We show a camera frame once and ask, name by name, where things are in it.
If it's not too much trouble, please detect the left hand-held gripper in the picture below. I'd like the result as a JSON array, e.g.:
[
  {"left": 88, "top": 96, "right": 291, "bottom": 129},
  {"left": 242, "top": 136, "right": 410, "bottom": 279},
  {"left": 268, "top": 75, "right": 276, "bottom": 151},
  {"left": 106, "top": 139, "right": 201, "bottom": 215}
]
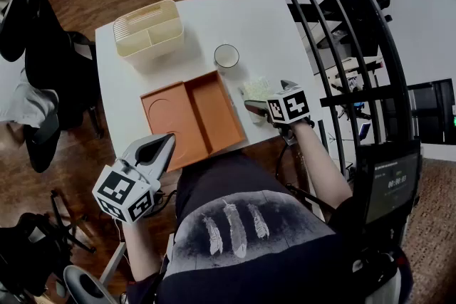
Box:
[{"left": 91, "top": 133, "right": 177, "bottom": 225}]

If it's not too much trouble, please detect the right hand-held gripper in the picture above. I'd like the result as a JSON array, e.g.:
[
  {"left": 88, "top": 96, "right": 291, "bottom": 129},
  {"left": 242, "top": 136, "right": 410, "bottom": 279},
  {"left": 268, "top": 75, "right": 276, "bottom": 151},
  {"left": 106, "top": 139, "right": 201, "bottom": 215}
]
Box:
[{"left": 244, "top": 80, "right": 315, "bottom": 146}]

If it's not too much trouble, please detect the cream plastic container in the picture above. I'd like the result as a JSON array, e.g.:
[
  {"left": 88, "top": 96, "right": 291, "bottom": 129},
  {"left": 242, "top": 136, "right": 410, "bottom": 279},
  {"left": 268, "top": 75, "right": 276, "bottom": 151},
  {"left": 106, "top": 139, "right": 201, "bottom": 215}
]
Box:
[{"left": 112, "top": 0, "right": 185, "bottom": 69}]

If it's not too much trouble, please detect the person's left forearm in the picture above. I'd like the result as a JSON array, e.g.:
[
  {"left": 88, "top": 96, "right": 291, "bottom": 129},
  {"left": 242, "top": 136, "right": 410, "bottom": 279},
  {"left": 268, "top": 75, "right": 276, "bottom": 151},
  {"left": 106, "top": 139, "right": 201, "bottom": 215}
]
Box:
[{"left": 122, "top": 219, "right": 162, "bottom": 283}]

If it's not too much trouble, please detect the person's right forearm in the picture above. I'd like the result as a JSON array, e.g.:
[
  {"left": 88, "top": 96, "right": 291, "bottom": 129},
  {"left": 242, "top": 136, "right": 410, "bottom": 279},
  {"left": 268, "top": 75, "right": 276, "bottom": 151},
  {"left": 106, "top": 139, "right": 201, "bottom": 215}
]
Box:
[{"left": 291, "top": 120, "right": 354, "bottom": 211}]

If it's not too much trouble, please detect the clear glass cup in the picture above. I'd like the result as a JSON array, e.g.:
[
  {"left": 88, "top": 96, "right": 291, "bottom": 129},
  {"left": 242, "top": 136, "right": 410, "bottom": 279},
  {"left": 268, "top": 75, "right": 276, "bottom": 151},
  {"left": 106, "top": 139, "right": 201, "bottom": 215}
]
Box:
[{"left": 213, "top": 43, "right": 241, "bottom": 70}]

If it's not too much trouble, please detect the orange rectangular tray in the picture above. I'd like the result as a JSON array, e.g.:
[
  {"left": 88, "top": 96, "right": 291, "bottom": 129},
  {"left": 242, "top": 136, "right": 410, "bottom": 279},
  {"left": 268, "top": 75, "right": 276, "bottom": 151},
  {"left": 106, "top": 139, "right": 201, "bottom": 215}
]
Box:
[{"left": 140, "top": 70, "right": 247, "bottom": 172}]

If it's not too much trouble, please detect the black tripod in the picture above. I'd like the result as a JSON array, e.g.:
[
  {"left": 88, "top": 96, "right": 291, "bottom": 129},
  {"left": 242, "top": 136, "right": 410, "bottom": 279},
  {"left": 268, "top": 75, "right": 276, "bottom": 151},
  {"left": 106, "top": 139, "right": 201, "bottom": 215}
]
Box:
[{"left": 0, "top": 189, "right": 97, "bottom": 298}]

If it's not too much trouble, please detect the grey round chair base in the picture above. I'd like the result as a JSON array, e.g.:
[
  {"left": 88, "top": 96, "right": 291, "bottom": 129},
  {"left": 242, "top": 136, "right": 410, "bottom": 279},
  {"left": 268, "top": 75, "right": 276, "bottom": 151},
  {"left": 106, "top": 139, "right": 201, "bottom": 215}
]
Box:
[{"left": 63, "top": 264, "right": 115, "bottom": 304}]

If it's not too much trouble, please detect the grey garment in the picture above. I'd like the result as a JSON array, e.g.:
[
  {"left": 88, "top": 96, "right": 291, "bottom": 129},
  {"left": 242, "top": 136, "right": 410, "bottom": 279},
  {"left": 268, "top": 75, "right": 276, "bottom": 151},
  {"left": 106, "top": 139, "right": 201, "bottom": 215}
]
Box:
[{"left": 0, "top": 80, "right": 60, "bottom": 129}]

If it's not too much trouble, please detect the person's dark feather-print shirt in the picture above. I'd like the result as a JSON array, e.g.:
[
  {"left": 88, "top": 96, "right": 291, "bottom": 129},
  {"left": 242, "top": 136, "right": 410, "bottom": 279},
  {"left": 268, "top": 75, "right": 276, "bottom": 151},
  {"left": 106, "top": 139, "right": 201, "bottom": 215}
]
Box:
[{"left": 126, "top": 151, "right": 415, "bottom": 304}]

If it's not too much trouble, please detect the black metal railing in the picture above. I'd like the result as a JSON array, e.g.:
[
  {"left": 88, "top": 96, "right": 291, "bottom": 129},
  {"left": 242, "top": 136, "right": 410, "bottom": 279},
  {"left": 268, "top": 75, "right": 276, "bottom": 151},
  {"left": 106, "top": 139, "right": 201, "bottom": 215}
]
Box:
[{"left": 251, "top": 0, "right": 422, "bottom": 182}]

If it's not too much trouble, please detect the black office chair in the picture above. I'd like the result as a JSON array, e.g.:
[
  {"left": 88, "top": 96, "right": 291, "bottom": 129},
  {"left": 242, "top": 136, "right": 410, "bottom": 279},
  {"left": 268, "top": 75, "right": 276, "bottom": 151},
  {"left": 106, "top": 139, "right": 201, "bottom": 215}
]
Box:
[{"left": 0, "top": 0, "right": 105, "bottom": 174}]

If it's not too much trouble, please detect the black timer screen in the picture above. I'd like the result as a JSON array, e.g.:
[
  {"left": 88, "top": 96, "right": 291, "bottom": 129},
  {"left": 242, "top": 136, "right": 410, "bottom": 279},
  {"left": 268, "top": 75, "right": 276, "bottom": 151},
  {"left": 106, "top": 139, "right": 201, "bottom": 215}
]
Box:
[{"left": 355, "top": 140, "right": 423, "bottom": 226}]

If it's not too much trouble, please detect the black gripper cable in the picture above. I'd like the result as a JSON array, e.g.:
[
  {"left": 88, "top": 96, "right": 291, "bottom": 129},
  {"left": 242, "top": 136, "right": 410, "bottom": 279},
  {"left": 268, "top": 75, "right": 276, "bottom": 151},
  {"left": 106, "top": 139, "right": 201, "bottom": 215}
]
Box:
[{"left": 274, "top": 124, "right": 297, "bottom": 187}]

